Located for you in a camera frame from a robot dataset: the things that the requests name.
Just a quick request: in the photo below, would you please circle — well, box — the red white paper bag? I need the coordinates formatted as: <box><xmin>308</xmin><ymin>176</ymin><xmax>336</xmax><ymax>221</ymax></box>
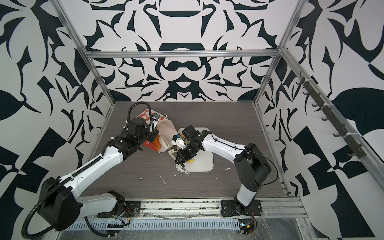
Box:
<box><xmin>142</xmin><ymin>111</ymin><xmax>178</xmax><ymax>152</ymax></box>

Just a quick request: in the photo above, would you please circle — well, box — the orange fake croissant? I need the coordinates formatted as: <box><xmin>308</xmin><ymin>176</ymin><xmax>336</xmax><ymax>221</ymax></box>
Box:
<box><xmin>155</xmin><ymin>136</ymin><xmax>170</xmax><ymax>153</ymax></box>

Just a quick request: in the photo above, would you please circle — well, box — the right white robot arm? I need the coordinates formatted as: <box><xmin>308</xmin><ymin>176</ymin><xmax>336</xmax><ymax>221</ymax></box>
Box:
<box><xmin>172</xmin><ymin>125</ymin><xmax>272</xmax><ymax>214</ymax></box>

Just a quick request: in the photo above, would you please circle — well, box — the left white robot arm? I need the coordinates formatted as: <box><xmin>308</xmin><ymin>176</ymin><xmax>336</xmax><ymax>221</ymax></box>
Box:
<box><xmin>38</xmin><ymin>114</ymin><xmax>160</xmax><ymax>231</ymax></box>

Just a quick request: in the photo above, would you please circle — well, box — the small electronics board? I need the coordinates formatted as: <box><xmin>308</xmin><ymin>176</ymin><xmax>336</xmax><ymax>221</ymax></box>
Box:
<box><xmin>239</xmin><ymin>218</ymin><xmax>257</xmax><ymax>235</ymax></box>

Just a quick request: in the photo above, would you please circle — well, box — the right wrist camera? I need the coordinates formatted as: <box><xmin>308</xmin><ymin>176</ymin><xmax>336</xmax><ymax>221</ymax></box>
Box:
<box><xmin>172</xmin><ymin>134</ymin><xmax>186</xmax><ymax>149</ymax></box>

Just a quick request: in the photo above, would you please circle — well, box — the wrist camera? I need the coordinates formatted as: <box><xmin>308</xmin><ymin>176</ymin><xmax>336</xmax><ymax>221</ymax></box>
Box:
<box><xmin>172</xmin><ymin>134</ymin><xmax>186</xmax><ymax>149</ymax></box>
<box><xmin>151</xmin><ymin>113</ymin><xmax>161</xmax><ymax>122</ymax></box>

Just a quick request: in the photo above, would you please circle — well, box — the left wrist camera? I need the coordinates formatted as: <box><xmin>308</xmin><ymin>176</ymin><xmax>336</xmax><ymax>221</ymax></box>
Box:
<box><xmin>151</xmin><ymin>113</ymin><xmax>161</xmax><ymax>122</ymax></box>

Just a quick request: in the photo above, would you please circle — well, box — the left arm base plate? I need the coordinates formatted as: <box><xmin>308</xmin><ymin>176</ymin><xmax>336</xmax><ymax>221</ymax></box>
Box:
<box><xmin>97</xmin><ymin>201</ymin><xmax>142</xmax><ymax>218</ymax></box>

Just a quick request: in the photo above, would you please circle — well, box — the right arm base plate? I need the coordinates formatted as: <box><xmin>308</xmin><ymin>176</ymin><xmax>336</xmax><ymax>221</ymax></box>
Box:
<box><xmin>221</xmin><ymin>199</ymin><xmax>263</xmax><ymax>218</ymax></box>

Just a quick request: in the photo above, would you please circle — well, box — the white slotted cable duct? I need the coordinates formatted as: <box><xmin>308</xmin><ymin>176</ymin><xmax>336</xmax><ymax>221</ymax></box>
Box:
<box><xmin>59</xmin><ymin>218</ymin><xmax>241</xmax><ymax>231</ymax></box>

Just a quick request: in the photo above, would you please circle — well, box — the aluminium cage frame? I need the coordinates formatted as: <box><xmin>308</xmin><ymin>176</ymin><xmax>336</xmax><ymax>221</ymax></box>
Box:
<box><xmin>51</xmin><ymin>1</ymin><xmax>384</xmax><ymax>188</ymax></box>

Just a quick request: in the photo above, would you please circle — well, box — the black corrugated cable conduit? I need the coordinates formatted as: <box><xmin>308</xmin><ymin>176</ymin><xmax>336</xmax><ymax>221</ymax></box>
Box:
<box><xmin>20</xmin><ymin>179</ymin><xmax>73</xmax><ymax>240</ymax></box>

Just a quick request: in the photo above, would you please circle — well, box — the grey wall hook rack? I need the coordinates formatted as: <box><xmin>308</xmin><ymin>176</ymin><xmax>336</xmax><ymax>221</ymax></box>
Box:
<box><xmin>297</xmin><ymin>72</ymin><xmax>367</xmax><ymax>159</ymax></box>

